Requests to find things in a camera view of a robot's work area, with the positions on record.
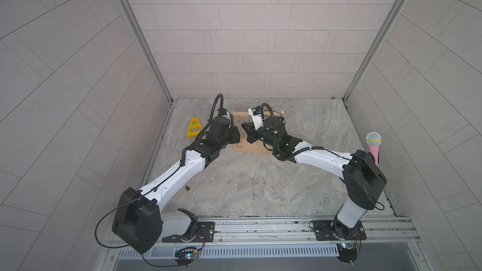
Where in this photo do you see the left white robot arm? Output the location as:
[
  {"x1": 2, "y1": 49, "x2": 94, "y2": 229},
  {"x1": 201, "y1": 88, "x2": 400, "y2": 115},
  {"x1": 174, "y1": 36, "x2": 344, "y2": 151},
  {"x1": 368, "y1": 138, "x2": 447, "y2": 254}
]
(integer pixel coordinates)
[{"x1": 112, "y1": 94, "x2": 240, "y2": 254}]

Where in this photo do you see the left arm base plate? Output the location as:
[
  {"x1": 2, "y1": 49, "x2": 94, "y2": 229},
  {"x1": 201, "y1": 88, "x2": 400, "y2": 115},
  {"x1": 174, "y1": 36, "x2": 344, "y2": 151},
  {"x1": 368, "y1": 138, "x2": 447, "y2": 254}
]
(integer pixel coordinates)
[{"x1": 161, "y1": 222, "x2": 215, "y2": 243}]

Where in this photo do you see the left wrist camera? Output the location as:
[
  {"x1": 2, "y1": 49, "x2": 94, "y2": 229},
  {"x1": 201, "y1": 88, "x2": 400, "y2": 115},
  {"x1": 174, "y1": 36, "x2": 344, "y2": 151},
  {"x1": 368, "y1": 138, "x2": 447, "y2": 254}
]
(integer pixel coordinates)
[{"x1": 217, "y1": 108, "x2": 230, "y2": 119}]

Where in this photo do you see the yellow triangular plastic piece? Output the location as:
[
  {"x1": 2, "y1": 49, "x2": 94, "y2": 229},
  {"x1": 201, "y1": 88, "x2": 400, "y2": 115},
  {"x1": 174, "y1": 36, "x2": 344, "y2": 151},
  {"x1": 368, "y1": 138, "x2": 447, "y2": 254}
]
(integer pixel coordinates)
[{"x1": 187, "y1": 117, "x2": 203, "y2": 138}]

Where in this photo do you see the wooden jewelry display stand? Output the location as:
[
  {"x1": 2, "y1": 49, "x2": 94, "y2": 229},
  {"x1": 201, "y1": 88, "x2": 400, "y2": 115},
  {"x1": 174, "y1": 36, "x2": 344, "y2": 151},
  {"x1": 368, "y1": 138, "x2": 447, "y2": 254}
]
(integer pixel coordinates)
[{"x1": 233, "y1": 111, "x2": 269, "y2": 153}]

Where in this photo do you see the pink toy microphone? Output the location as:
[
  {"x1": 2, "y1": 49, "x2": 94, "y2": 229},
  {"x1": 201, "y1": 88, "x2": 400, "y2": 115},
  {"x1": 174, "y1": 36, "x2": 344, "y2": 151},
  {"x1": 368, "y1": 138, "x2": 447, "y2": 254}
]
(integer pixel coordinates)
[{"x1": 365, "y1": 132, "x2": 382, "y2": 166}]

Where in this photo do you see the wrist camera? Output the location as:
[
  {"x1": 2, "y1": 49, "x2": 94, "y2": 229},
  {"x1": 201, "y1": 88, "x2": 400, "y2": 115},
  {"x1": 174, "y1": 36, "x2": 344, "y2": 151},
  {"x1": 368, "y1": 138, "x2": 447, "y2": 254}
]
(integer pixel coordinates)
[
  {"x1": 217, "y1": 108, "x2": 230, "y2": 119},
  {"x1": 248, "y1": 105, "x2": 265, "y2": 130}
]

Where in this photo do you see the aluminium mounting rail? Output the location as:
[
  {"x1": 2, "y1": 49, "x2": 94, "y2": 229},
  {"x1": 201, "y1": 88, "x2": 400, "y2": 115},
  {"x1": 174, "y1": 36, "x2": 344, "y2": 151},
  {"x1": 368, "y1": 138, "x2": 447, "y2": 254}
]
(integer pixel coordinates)
[{"x1": 108, "y1": 216, "x2": 419, "y2": 247}]

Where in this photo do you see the white ventilation grille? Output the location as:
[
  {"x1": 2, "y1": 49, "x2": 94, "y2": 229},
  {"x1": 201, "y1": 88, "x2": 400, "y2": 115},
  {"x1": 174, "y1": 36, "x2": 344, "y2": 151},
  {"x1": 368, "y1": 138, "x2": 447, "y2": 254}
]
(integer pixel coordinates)
[{"x1": 117, "y1": 243, "x2": 340, "y2": 260}]

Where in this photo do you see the left green circuit board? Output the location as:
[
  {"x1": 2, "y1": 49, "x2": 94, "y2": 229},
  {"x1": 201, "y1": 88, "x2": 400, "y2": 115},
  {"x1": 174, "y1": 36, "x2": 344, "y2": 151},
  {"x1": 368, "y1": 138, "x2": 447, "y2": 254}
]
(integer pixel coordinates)
[{"x1": 174, "y1": 247, "x2": 200, "y2": 267}]

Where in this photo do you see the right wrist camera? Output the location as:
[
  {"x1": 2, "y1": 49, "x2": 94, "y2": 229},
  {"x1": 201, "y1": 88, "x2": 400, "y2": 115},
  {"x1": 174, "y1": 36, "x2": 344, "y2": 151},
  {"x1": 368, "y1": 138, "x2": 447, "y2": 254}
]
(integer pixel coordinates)
[{"x1": 248, "y1": 105, "x2": 265, "y2": 130}]

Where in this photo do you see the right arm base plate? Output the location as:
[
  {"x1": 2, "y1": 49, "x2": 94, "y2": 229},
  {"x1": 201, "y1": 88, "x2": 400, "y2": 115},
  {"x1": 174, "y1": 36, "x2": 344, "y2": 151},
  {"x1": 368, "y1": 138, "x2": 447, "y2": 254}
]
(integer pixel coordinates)
[{"x1": 309, "y1": 218, "x2": 367, "y2": 242}]

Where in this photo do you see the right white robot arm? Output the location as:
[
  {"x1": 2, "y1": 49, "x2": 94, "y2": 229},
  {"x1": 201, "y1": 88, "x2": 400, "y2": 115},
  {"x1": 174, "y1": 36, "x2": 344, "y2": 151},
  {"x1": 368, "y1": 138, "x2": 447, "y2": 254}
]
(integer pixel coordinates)
[{"x1": 242, "y1": 103, "x2": 387, "y2": 240}]

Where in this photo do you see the right green circuit board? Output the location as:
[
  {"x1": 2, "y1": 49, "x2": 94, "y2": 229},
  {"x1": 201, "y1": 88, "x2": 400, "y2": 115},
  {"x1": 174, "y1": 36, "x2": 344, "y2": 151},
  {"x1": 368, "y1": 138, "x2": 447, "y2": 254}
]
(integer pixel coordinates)
[{"x1": 336, "y1": 243, "x2": 358, "y2": 265}]

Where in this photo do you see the green circuit board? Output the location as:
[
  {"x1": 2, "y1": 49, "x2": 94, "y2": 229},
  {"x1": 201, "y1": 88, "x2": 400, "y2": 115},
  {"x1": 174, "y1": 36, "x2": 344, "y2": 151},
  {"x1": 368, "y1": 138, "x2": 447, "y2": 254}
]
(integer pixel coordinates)
[
  {"x1": 174, "y1": 247, "x2": 200, "y2": 267},
  {"x1": 336, "y1": 243, "x2": 358, "y2": 265}
]

